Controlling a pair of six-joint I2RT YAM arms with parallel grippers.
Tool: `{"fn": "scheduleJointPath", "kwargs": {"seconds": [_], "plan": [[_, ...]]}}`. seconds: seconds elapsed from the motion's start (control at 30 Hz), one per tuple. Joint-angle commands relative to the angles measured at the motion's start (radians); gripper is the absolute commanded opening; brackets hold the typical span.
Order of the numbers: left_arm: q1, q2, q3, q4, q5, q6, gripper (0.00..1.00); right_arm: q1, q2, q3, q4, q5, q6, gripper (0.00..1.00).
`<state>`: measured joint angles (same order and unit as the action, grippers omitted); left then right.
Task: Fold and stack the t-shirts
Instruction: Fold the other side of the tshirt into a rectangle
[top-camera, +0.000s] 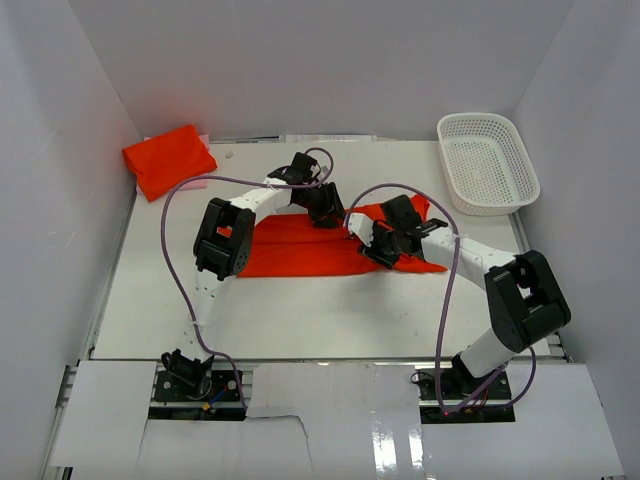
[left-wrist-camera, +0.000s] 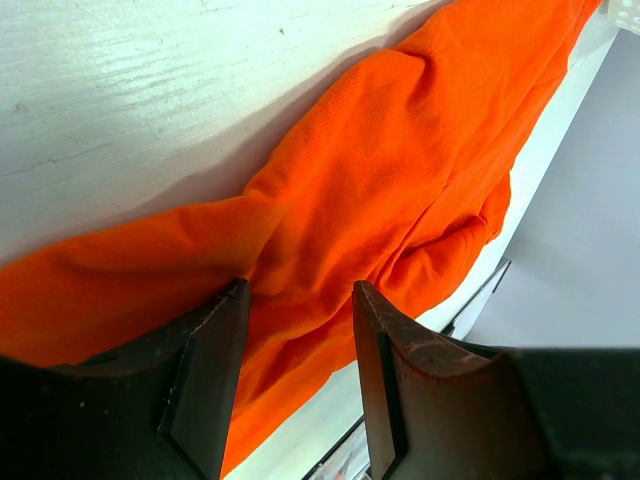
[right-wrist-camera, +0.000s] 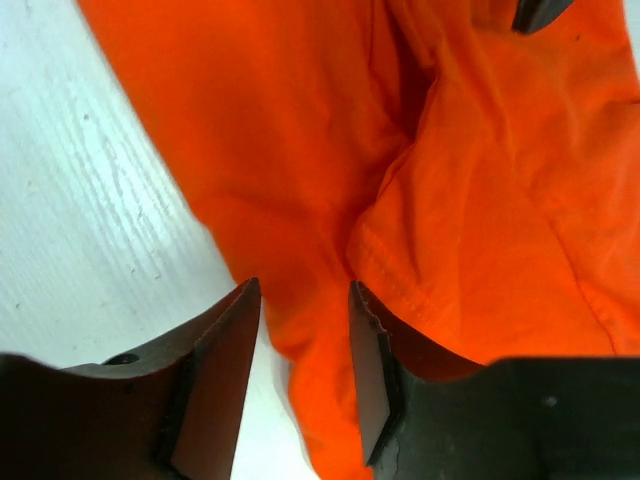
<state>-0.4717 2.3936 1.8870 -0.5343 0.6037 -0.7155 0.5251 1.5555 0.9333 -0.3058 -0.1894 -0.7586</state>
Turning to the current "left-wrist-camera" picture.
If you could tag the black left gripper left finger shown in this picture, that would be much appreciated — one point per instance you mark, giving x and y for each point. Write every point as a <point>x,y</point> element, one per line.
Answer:
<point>156,407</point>

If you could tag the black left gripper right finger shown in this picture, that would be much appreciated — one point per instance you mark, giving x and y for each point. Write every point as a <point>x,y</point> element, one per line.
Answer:
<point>439,408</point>

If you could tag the orange t-shirt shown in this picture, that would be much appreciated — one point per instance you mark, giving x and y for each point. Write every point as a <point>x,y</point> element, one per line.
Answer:
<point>398,175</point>

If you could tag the white perforated plastic basket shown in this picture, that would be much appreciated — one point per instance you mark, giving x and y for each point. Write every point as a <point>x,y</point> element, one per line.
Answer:
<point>625,14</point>

